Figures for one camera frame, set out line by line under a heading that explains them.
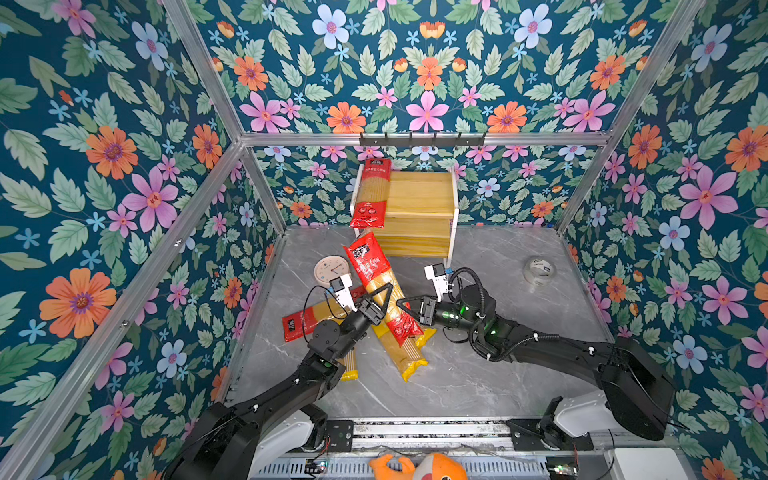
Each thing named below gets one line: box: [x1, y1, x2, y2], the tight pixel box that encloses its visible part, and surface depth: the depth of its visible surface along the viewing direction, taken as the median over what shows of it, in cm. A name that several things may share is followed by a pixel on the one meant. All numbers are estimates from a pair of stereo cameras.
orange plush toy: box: [370, 453, 468, 480], surface depth 66 cm
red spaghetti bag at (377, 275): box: [344, 232, 424, 347], surface depth 72 cm
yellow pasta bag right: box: [415, 328, 437, 349], surface depth 90 cm
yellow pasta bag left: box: [372, 321, 428, 383], surface depth 86 cm
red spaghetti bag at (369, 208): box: [350, 158, 391, 229], surface depth 81 cm
